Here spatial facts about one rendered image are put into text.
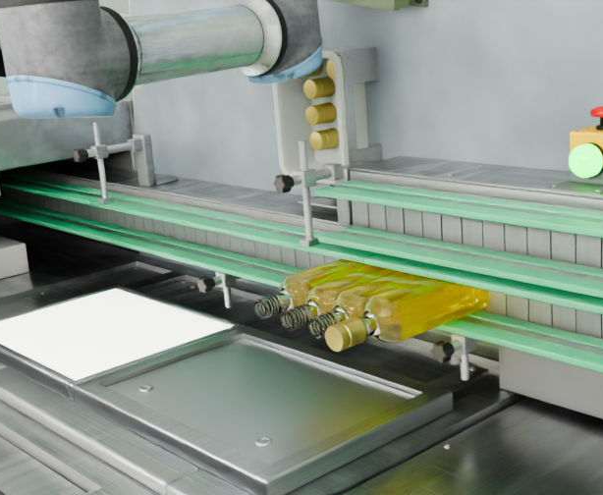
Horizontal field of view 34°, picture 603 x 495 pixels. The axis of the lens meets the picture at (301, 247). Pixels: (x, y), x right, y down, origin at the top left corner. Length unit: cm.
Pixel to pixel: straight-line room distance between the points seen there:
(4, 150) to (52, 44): 108
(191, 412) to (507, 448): 44
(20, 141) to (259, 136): 55
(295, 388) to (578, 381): 40
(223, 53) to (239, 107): 67
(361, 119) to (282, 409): 54
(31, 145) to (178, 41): 100
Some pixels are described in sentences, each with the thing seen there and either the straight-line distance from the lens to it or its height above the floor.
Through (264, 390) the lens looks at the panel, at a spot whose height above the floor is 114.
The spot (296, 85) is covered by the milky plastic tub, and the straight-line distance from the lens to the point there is 176.
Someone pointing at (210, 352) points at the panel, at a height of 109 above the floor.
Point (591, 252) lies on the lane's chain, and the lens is 131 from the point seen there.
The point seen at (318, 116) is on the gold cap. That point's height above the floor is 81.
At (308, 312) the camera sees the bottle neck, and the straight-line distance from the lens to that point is 135.
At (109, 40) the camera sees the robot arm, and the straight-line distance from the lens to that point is 116.
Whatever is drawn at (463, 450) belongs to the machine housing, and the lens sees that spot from 132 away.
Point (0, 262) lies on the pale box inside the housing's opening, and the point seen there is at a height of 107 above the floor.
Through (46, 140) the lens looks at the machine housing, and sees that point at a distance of 223.
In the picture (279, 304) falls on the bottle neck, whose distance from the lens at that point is 139.
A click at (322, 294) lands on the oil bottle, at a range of 137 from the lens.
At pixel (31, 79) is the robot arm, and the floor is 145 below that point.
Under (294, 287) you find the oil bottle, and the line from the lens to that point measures 140.
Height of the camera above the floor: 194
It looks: 39 degrees down
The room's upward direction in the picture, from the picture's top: 106 degrees counter-clockwise
